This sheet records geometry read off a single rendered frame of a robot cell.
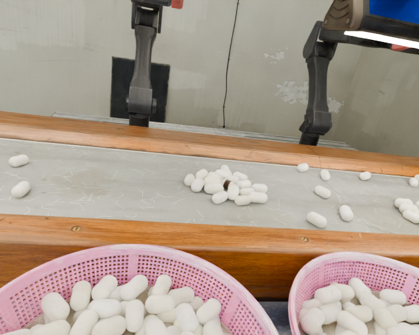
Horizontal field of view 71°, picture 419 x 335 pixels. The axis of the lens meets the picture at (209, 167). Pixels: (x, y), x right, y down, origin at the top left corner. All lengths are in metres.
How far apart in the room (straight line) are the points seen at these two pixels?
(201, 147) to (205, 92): 1.91
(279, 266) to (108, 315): 0.22
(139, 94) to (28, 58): 1.85
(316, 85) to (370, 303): 0.81
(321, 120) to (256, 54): 1.66
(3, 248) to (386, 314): 0.44
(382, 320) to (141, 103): 0.75
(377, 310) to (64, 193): 0.46
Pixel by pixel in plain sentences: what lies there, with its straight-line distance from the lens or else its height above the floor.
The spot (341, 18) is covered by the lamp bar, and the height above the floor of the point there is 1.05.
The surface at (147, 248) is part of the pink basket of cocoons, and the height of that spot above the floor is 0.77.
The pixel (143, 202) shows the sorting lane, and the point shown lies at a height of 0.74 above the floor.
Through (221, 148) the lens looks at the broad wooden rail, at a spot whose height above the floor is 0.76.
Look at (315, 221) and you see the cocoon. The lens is 0.53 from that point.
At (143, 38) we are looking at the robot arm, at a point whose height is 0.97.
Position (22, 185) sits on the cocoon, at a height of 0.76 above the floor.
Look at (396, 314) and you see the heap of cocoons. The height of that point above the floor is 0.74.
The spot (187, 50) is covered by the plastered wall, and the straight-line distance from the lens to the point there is 2.54.
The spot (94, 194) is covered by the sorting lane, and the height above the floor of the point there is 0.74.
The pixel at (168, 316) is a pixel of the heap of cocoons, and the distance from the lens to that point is 0.35.
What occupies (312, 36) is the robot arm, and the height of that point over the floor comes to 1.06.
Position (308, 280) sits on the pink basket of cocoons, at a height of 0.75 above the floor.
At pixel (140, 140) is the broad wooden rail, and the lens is 0.71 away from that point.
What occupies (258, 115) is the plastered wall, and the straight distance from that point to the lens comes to 2.77.
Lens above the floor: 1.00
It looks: 23 degrees down
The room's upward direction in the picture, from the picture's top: 10 degrees clockwise
